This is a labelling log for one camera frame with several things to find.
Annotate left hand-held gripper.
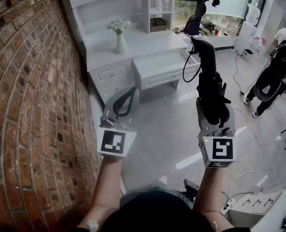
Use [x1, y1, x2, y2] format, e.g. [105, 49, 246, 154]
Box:
[96, 86, 140, 159]

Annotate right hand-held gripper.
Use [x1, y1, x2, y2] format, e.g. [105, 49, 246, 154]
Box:
[196, 97, 238, 169]

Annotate person's left forearm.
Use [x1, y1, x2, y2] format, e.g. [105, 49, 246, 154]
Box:
[76, 156, 124, 231]

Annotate person's right forearm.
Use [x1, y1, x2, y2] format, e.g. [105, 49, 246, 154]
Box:
[193, 167, 235, 231]

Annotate small closed white drawer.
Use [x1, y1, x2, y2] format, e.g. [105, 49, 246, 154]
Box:
[95, 65, 129, 82]
[101, 81, 134, 99]

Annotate white desk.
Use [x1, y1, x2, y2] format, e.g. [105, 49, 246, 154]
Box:
[81, 24, 203, 103]

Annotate white ceramic vase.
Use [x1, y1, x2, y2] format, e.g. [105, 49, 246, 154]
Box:
[115, 32, 129, 55]

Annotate black round shell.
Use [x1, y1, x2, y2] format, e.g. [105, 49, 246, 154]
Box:
[254, 66, 286, 102]

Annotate small white appliance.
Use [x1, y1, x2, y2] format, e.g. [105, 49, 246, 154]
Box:
[241, 49, 254, 62]

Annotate black device at waist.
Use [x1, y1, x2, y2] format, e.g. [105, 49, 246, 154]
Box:
[183, 178, 199, 199]

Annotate pale flower bouquet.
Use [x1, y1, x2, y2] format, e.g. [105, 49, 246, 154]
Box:
[106, 18, 132, 35]

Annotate brown cardboard organiser box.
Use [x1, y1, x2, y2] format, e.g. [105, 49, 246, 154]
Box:
[150, 17, 168, 32]

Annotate white power strip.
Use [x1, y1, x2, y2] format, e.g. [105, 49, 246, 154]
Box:
[220, 197, 237, 215]

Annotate olive green bag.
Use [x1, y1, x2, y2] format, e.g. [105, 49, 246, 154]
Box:
[200, 20, 216, 33]

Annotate white shelf hutch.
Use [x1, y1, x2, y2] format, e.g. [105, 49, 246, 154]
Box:
[60, 0, 176, 37]

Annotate black backpack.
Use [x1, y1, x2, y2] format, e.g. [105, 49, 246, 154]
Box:
[184, 15, 202, 36]

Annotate white case with hooks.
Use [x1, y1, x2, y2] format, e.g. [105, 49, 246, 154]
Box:
[221, 185, 286, 232]

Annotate white plastic bag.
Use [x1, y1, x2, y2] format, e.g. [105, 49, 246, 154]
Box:
[247, 3, 260, 27]

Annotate person's black shirt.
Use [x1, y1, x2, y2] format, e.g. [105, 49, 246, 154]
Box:
[101, 189, 216, 232]

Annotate white roller screen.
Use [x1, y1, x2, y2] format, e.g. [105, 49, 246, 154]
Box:
[200, 0, 254, 19]

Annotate white floor cable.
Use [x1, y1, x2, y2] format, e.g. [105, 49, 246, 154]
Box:
[228, 107, 266, 198]

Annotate white wrist strap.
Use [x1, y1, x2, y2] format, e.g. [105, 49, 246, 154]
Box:
[87, 219, 99, 232]

